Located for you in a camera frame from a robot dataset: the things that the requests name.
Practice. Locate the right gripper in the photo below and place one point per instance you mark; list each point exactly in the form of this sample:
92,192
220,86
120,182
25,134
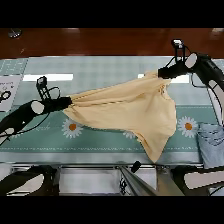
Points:
170,71

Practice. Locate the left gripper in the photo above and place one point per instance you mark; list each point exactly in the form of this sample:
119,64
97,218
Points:
60,103

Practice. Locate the yellow shirt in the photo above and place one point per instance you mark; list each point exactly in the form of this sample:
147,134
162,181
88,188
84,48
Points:
133,106

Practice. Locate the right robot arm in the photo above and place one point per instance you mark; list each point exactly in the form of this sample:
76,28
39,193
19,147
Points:
210,71

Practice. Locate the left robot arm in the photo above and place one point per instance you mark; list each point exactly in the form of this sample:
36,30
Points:
20,116

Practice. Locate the light blue jeans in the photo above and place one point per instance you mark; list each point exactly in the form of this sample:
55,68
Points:
212,143

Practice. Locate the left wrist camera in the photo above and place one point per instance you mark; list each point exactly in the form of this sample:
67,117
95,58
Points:
42,87

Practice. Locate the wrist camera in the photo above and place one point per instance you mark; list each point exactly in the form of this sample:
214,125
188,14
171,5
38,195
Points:
178,48
42,87

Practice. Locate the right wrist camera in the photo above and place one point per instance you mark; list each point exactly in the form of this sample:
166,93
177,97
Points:
178,48

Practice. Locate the silver frame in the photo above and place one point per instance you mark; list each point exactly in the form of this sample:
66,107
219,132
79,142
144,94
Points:
133,180

